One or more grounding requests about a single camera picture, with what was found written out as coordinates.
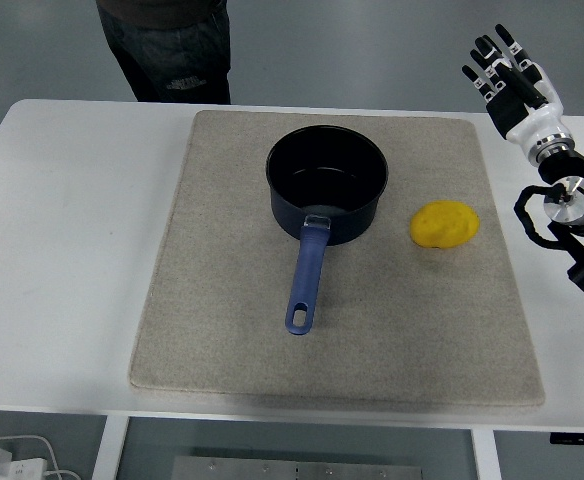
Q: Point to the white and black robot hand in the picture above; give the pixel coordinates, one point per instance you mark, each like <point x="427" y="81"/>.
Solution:
<point x="536" y="125"/>

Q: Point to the beige fabric mat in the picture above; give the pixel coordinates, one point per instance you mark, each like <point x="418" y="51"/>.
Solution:
<point x="337" y="320"/>

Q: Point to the black table control panel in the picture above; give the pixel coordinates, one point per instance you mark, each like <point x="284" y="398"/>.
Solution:
<point x="581" y="438"/>

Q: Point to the person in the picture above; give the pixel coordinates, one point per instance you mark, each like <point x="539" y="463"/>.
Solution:
<point x="172" y="50"/>

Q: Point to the white table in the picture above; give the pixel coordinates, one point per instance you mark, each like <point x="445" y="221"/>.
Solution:
<point x="62" y="250"/>

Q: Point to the white power strip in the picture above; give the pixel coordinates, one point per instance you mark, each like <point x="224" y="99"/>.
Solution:
<point x="9" y="465"/>

